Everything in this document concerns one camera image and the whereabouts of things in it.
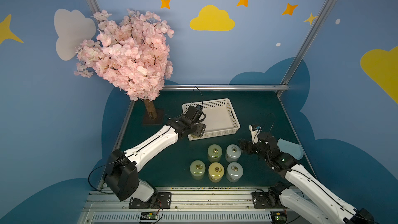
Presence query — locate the green canister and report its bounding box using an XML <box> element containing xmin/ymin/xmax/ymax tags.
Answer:
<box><xmin>190</xmin><ymin>160</ymin><xmax>206</xmax><ymax>180</ymax></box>
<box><xmin>207</xmin><ymin>144</ymin><xmax>222</xmax><ymax>163</ymax></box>

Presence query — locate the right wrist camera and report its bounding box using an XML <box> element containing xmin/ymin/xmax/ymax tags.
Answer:
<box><xmin>249</xmin><ymin>124</ymin><xmax>262</xmax><ymax>144</ymax></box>

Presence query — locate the right controller board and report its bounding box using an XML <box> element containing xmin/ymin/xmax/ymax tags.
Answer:
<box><xmin>271</xmin><ymin>212</ymin><xmax>287</xmax><ymax>224</ymax></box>

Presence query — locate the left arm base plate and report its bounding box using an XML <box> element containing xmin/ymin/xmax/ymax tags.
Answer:
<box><xmin>129</xmin><ymin>192</ymin><xmax>172</xmax><ymax>209</ymax></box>

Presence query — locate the aluminium back frame bar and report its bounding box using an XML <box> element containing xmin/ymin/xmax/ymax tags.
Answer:
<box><xmin>163</xmin><ymin>85</ymin><xmax>289</xmax><ymax>91</ymax></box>

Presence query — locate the controller board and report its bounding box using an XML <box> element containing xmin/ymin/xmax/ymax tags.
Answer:
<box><xmin>271</xmin><ymin>212</ymin><xmax>287</xmax><ymax>224</ymax></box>
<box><xmin>140</xmin><ymin>212</ymin><xmax>158</xmax><ymax>222</ymax></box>

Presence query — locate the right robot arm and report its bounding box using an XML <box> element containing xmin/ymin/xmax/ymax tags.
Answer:
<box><xmin>239</xmin><ymin>131</ymin><xmax>375</xmax><ymax>224</ymax></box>

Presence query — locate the yellow canister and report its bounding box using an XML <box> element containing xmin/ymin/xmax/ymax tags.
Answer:
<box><xmin>208</xmin><ymin>162</ymin><xmax>225</xmax><ymax>183</ymax></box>

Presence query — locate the light blue dustpan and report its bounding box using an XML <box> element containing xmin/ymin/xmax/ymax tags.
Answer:
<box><xmin>277</xmin><ymin>139</ymin><xmax>304</xmax><ymax>160</ymax></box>

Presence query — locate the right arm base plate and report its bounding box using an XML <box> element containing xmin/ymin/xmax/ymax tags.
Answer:
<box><xmin>251</xmin><ymin>191</ymin><xmax>285</xmax><ymax>209</ymax></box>

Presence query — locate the white perforated plastic basket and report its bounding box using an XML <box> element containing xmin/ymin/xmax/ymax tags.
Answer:
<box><xmin>181</xmin><ymin>98</ymin><xmax>240</xmax><ymax>141</ymax></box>

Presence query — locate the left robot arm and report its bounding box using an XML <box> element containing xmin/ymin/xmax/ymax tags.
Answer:
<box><xmin>104</xmin><ymin>116</ymin><xmax>206</xmax><ymax>202</ymax></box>

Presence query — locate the pink cherry blossom tree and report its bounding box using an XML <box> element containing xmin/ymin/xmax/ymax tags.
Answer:
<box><xmin>74</xmin><ymin>10</ymin><xmax>174</xmax><ymax>120</ymax></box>

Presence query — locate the left controller board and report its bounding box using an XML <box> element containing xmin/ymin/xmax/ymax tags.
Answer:
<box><xmin>140</xmin><ymin>212</ymin><xmax>158</xmax><ymax>222</ymax></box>

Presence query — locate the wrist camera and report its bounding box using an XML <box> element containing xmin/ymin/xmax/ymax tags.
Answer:
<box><xmin>249</xmin><ymin>124</ymin><xmax>262</xmax><ymax>144</ymax></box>
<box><xmin>184</xmin><ymin>104</ymin><xmax>207</xmax><ymax>123</ymax></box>

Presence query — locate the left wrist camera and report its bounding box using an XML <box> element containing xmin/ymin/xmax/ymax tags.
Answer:
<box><xmin>184</xmin><ymin>104</ymin><xmax>207</xmax><ymax>123</ymax></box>

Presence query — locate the light blue canister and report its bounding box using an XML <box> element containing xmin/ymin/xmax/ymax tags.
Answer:
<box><xmin>225</xmin><ymin>144</ymin><xmax>241</xmax><ymax>163</ymax></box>

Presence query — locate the dark metal tree base plate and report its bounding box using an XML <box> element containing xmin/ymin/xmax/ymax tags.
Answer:
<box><xmin>142</xmin><ymin>108</ymin><xmax>164</xmax><ymax>125</ymax></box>

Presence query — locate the aluminium front rail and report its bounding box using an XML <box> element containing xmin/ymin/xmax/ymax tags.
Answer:
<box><xmin>76</xmin><ymin>187</ymin><xmax>347</xmax><ymax>224</ymax></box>

